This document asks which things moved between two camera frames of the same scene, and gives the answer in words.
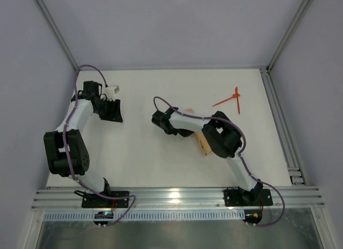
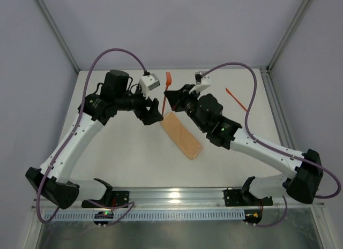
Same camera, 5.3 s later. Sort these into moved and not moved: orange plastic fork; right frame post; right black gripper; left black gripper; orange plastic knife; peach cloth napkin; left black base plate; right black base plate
Moved: right black gripper; left black gripper; orange plastic knife; peach cloth napkin; orange plastic fork
Not moved: left black base plate; right frame post; right black base plate
